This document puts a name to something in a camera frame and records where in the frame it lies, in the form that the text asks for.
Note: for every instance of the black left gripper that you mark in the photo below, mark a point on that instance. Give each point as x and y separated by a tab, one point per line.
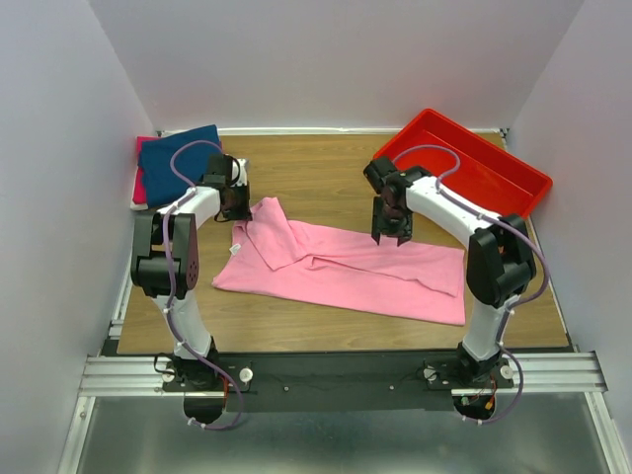
245	212

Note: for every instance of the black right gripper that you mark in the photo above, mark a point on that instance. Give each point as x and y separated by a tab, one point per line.
403	231

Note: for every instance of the pink polo shirt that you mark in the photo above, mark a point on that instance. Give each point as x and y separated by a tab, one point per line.
274	256

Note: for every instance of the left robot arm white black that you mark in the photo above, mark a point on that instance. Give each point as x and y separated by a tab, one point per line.
165	265

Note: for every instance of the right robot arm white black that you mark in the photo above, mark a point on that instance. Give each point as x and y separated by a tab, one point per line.
499	268

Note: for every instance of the folded navy blue t shirt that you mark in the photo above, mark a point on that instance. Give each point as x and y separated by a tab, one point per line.
162	186

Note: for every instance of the folded magenta t shirt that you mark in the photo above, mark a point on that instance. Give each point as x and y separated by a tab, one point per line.
140	140

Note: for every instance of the folded white t shirt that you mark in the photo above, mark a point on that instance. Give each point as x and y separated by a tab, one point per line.
138	199

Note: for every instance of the red plastic bin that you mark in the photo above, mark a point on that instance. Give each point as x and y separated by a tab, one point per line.
488	175

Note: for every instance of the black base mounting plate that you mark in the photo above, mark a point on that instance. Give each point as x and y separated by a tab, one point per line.
252	383

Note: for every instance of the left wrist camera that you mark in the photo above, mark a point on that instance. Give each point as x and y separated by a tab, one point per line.
225	171

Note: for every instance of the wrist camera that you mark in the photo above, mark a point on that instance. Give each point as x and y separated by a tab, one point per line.
377	171
225	171

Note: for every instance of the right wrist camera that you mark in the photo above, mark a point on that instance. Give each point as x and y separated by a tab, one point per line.
377	171

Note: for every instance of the aluminium frame rail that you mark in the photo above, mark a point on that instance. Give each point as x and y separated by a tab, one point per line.
138	376

